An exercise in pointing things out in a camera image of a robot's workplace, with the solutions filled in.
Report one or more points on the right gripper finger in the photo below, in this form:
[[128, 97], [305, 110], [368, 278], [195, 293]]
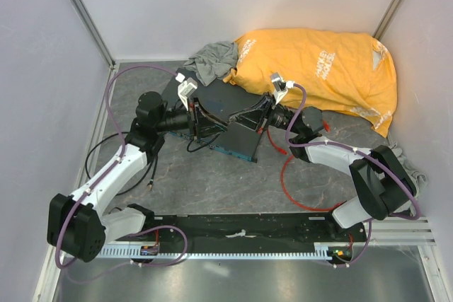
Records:
[[251, 122], [255, 113]]

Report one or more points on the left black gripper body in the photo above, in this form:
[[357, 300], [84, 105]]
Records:
[[194, 122]]

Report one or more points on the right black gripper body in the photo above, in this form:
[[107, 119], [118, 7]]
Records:
[[266, 119]]

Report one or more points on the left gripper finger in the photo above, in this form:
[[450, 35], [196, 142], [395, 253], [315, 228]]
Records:
[[203, 131], [209, 111]]

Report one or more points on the dark grey network switch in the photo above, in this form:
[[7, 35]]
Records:
[[223, 99]]

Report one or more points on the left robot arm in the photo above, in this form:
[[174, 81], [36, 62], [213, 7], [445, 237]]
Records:
[[77, 223]]

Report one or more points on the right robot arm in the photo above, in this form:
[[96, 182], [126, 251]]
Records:
[[383, 187]]

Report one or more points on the grey cloth at back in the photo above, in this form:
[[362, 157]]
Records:
[[213, 61]]

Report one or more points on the grey cloth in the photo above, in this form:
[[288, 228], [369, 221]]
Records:
[[418, 177], [213, 61]]

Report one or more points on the yellow printed fabric bag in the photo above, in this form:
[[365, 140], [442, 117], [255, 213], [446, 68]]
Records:
[[350, 73]]

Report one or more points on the grey cloth at right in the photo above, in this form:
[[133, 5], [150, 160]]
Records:
[[418, 177]]

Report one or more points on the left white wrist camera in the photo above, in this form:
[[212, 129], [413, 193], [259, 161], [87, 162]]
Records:
[[187, 86]]

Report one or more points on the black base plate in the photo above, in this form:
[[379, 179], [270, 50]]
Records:
[[258, 233]]

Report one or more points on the slotted cable duct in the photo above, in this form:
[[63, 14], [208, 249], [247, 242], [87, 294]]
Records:
[[141, 251]]

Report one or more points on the aluminium frame rail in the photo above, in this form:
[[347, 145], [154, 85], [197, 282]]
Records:
[[49, 273]]

